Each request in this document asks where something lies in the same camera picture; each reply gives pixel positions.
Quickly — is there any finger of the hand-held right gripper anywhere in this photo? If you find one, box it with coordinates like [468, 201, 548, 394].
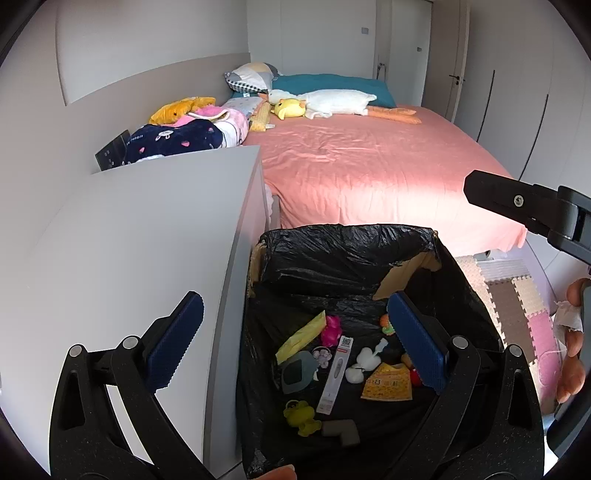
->
[463, 170, 591, 266]

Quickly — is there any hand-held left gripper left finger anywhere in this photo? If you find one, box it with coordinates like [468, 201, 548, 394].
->
[48, 291, 218, 480]

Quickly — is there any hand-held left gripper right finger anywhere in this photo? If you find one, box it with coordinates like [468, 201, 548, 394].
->
[379, 292, 546, 480]

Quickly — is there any yellow snack bag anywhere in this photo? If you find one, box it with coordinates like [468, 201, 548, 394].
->
[361, 362, 413, 401]

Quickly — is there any white plush glove toy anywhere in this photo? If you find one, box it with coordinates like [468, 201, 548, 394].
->
[345, 338, 389, 384]

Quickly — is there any pink monster toy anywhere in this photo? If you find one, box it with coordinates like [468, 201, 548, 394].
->
[321, 315, 342, 347]

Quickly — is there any long white box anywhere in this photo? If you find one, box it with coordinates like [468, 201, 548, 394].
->
[315, 336, 354, 416]

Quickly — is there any black trash bag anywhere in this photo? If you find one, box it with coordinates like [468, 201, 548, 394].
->
[235, 224, 506, 478]

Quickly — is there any long yellow packet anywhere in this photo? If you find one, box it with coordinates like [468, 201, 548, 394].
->
[276, 311, 327, 365]

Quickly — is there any grey foam corner guard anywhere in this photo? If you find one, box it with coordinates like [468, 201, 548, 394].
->
[321, 419, 361, 446]

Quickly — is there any teal tape holder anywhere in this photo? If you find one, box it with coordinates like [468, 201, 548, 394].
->
[281, 349, 320, 394]

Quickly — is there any person's right hand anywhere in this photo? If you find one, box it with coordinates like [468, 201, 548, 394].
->
[551, 279, 588, 403]

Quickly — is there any foam puzzle floor mat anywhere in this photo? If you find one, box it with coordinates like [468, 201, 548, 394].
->
[455, 251, 566, 416]

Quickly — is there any white wardrobe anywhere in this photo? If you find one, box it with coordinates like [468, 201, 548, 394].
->
[475, 0, 591, 195]

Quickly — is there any bed with pink sheet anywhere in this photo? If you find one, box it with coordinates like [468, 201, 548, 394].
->
[242, 105, 529, 252]

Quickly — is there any white door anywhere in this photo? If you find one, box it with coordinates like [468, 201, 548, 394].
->
[420, 0, 468, 123]

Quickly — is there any white goose plush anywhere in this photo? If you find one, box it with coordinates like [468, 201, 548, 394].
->
[268, 88, 423, 125]

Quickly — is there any teal quilt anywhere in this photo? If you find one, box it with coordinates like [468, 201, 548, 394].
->
[270, 74, 398, 109]

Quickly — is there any navy printed blanket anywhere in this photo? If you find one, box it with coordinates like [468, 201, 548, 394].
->
[124, 119, 227, 164]

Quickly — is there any yellow duck plush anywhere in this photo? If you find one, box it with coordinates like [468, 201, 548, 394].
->
[271, 98, 307, 121]

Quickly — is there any pink blanket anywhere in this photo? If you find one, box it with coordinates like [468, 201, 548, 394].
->
[173, 105, 250, 147]

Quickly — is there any yellow star pillow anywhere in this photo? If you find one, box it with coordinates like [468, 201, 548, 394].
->
[148, 97, 217, 125]

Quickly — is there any long yellow plush pillow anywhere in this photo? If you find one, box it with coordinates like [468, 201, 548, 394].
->
[249, 100, 274, 134]

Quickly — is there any small white patterned pillow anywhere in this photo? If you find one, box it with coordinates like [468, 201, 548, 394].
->
[228, 95, 264, 118]

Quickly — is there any checkered pillow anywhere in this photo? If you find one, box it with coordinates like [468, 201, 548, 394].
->
[225, 62, 283, 93]

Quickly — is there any black wall socket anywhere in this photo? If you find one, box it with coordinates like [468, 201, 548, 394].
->
[95, 130, 131, 172]

